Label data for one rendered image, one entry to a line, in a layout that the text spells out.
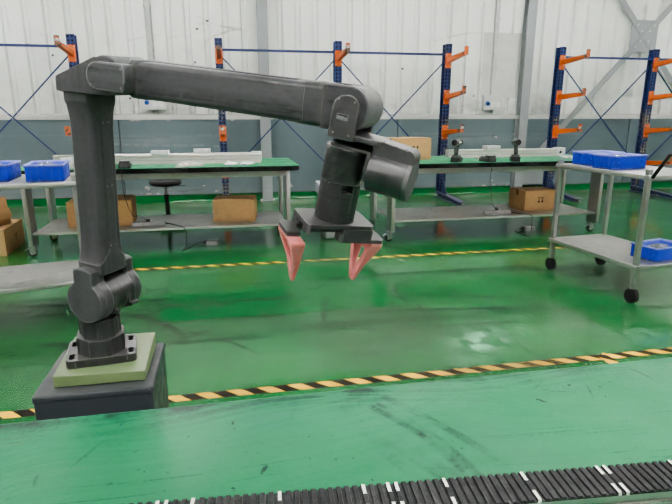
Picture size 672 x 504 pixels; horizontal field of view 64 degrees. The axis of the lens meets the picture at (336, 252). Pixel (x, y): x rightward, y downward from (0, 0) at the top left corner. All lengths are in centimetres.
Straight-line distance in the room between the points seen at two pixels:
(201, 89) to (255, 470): 53
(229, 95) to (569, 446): 70
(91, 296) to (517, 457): 72
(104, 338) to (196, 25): 721
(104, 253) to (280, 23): 732
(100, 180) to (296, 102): 38
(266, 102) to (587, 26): 923
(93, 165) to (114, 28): 727
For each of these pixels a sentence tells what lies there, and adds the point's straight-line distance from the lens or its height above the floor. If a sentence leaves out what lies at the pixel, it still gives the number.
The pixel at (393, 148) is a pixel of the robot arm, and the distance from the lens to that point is 70.
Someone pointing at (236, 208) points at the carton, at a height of 35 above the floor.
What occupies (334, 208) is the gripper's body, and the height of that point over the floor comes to 112.
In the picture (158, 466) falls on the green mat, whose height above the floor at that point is 78.
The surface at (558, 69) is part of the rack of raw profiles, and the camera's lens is 908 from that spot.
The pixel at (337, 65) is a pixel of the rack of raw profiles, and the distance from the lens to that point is 779.
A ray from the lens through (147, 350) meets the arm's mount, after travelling 112.
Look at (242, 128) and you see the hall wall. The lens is 802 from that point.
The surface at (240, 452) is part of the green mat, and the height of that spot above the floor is 78.
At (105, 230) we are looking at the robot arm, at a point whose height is 106.
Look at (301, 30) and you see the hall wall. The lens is 817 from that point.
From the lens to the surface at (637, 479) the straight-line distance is 81.
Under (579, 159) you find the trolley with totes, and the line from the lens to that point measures 457.
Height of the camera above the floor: 125
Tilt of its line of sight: 15 degrees down
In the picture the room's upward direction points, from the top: straight up
